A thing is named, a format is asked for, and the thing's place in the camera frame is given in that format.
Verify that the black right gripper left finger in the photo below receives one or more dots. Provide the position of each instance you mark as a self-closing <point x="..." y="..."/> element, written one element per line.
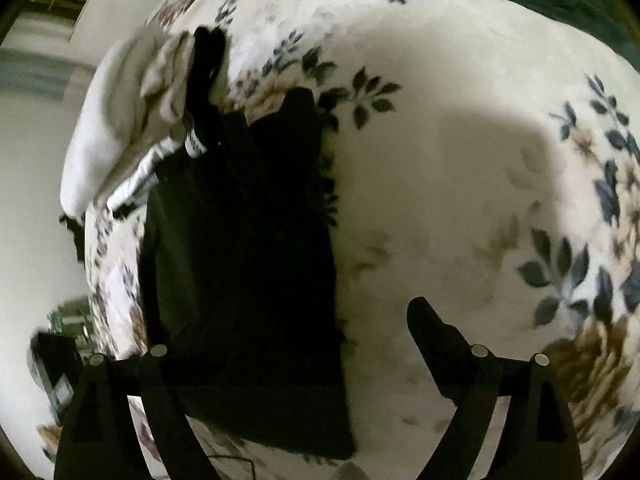
<point x="98" y="439"/>

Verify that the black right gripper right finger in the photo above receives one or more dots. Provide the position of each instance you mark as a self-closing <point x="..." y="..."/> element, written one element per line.
<point x="538" y="439"/>

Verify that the black striped sweater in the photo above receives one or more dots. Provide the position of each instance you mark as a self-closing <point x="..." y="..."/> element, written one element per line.
<point x="237" y="278"/>

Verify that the floral bedspread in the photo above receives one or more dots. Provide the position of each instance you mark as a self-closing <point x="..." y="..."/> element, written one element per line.
<point x="485" y="155"/>

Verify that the beige folded garment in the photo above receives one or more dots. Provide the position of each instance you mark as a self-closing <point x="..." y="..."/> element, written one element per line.
<point x="164" y="81"/>

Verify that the black white folded garment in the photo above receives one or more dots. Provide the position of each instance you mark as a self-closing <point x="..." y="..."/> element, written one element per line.
<point x="129" y="180"/>

